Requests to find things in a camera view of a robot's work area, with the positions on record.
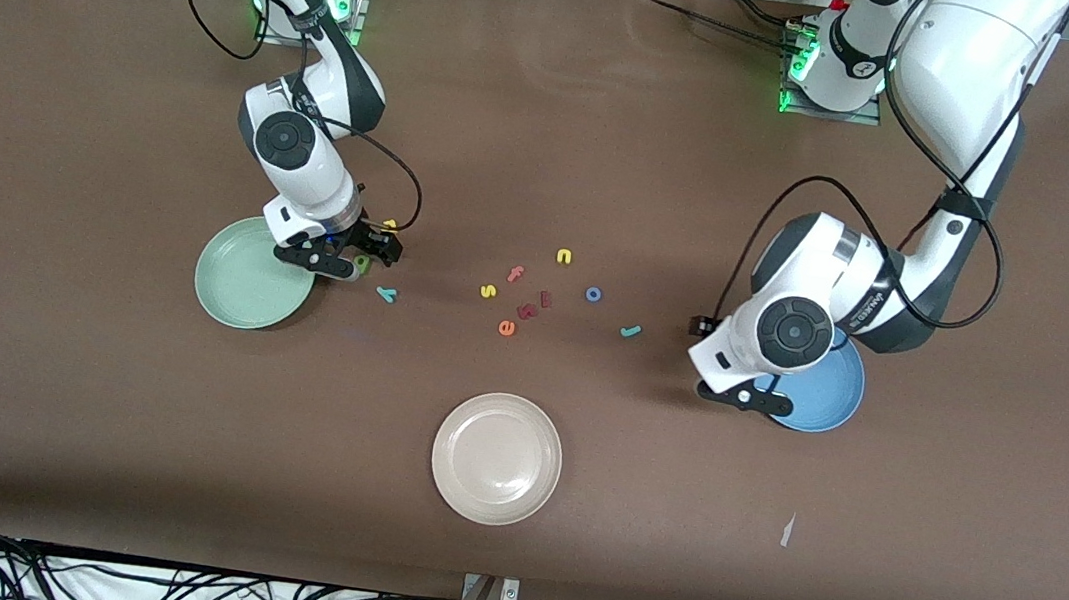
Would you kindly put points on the yellow foam letter s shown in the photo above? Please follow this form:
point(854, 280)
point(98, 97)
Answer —
point(488, 290)

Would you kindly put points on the orange foam letter e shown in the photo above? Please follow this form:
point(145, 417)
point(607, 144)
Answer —
point(506, 333)

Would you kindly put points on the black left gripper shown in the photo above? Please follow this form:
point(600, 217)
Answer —
point(693, 326)

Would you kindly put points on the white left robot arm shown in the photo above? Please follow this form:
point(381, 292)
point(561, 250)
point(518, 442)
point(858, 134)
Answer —
point(965, 57)

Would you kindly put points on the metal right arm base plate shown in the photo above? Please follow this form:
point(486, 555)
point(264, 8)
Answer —
point(359, 8)

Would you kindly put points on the blue foam letter o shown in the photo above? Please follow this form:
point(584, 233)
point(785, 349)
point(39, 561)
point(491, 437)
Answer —
point(587, 294)

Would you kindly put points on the beige round plate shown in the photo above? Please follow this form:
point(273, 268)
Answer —
point(496, 457)

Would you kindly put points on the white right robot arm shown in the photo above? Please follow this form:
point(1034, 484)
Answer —
point(295, 147)

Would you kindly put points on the dark red letter a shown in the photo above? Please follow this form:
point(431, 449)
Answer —
point(526, 310)

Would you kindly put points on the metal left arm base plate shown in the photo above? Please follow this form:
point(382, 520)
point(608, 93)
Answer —
point(832, 116)

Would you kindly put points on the small white tape scrap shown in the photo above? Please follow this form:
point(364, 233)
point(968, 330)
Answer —
point(787, 532)

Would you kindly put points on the blue round plate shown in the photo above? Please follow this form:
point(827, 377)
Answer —
point(836, 395)

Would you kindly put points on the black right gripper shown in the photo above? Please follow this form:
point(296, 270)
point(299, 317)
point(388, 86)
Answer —
point(367, 238)

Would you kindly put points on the light green round plate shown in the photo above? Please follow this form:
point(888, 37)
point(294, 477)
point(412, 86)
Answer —
point(234, 291)

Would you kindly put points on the teal foam letter j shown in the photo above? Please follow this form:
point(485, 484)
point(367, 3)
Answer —
point(631, 331)

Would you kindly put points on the brown table cover mat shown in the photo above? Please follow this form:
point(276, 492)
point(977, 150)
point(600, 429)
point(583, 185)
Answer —
point(553, 141)

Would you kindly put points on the teal foam letter y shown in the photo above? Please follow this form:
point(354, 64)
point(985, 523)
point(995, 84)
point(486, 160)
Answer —
point(385, 295)

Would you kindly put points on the yellow foam letter n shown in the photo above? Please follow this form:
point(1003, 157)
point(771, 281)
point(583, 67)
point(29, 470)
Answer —
point(564, 253)

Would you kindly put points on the pink foam letter f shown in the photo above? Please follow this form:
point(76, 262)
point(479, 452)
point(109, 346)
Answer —
point(515, 274)

